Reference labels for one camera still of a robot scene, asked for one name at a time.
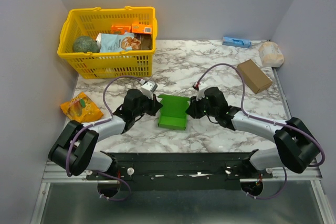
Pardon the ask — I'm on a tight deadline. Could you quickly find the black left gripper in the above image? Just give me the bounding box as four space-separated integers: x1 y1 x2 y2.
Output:
133 92 163 118

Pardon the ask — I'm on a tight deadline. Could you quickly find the green paper box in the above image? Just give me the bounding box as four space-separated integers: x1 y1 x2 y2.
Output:
157 94 190 131

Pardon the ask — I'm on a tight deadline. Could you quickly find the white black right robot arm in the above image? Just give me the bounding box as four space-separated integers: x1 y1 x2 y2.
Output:
186 87 320 178

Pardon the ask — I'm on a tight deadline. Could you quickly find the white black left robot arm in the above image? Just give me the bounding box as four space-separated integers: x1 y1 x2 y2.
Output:
48 89 162 179

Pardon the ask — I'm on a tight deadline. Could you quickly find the brown cardboard box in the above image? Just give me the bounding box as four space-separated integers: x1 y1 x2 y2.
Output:
237 59 272 94

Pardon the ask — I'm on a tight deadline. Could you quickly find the light blue carton box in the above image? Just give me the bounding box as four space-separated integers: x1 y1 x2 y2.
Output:
222 36 251 48

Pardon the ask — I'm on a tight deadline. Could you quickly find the orange barcode box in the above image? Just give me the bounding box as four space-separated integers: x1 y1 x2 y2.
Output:
131 23 152 35

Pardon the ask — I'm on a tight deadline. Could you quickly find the orange snack box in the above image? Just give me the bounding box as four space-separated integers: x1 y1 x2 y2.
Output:
111 25 131 35

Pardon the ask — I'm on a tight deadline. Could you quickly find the light blue snack pouch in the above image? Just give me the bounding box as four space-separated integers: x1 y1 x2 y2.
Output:
96 33 141 53

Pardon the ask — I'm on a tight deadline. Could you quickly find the orange candy bag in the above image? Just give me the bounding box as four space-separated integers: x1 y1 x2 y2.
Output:
60 92 103 123

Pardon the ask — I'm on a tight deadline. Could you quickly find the green round melon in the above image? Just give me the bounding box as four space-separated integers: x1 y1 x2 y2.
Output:
72 36 100 53

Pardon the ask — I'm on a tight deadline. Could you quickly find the beige wrapped paper bag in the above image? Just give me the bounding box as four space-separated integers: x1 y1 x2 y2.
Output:
259 41 284 68

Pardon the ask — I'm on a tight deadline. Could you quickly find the yellow plastic shopping basket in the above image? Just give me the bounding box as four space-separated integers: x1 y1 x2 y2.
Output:
57 6 158 79

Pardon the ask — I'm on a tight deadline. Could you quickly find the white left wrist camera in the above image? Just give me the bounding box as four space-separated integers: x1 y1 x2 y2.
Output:
140 79 158 100

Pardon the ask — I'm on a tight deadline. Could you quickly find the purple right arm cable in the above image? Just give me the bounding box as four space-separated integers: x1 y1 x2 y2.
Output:
193 63 326 167

